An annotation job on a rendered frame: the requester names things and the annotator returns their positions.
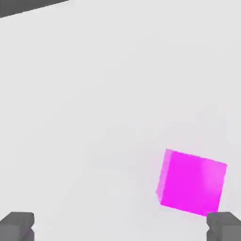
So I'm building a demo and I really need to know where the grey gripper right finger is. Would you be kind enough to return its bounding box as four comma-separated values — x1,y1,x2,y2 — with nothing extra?
206,211,241,241

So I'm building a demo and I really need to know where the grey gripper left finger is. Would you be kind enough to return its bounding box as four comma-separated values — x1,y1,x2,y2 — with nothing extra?
0,211,35,241

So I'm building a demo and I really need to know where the small magenta cube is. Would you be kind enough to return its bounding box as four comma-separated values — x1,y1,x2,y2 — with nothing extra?
155,148,228,217

